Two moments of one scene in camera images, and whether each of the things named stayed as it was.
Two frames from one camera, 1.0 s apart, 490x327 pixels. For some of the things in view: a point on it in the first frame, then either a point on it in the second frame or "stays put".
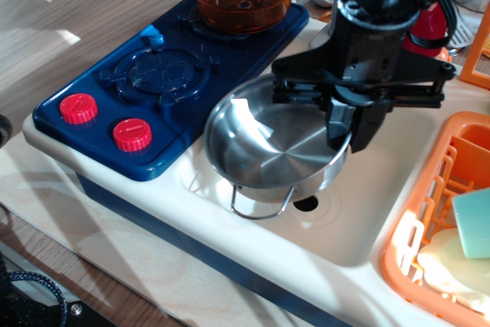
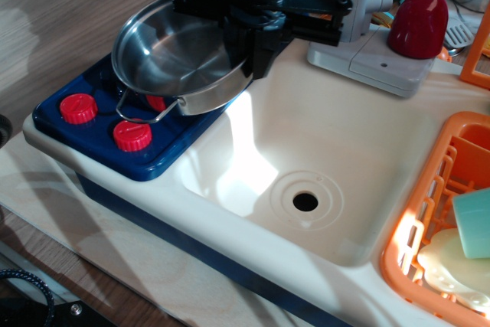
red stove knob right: x=132 y=135 stays put
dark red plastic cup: x=426 y=24 stays put
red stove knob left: x=79 y=108 stays put
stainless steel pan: x=264 y=148 → x=164 y=57
